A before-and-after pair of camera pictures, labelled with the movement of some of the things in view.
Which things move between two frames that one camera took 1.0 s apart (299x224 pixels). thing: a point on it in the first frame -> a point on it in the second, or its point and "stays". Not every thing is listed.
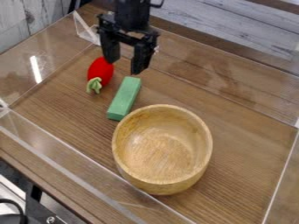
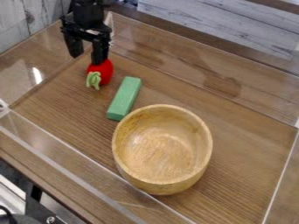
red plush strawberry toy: x=99 y=73 stays
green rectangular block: x=126 y=98 stays
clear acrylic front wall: x=78 y=178 stays
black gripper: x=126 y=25 -> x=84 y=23
